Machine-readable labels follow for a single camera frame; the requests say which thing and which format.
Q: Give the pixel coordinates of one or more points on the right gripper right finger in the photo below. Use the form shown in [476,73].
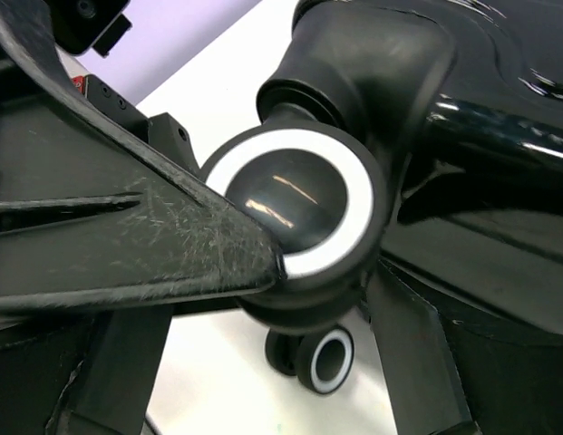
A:
[452,368]

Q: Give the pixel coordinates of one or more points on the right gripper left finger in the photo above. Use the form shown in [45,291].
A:
[83,374]

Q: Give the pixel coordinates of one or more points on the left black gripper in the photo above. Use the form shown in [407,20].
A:
[96,211]

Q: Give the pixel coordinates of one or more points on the small black kids suitcase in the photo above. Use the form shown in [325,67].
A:
[428,134]

